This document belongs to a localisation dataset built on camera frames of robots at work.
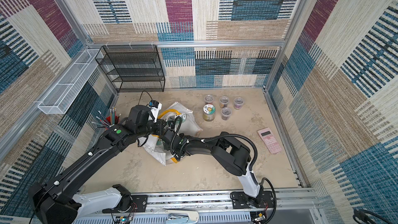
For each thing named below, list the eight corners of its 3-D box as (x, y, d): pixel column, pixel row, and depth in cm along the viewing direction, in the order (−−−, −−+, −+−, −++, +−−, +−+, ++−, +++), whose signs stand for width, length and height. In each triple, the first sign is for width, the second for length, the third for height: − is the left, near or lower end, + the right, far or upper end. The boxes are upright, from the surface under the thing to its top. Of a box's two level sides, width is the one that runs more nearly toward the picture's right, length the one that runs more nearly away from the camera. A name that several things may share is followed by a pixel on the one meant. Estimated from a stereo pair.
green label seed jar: (202, 121, 104) (203, 113, 97) (202, 111, 109) (202, 103, 102) (215, 121, 104) (216, 113, 97) (214, 111, 109) (215, 103, 102)
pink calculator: (272, 155, 90) (274, 153, 89) (257, 131, 100) (258, 129, 98) (283, 151, 92) (284, 149, 90) (267, 128, 102) (268, 126, 100)
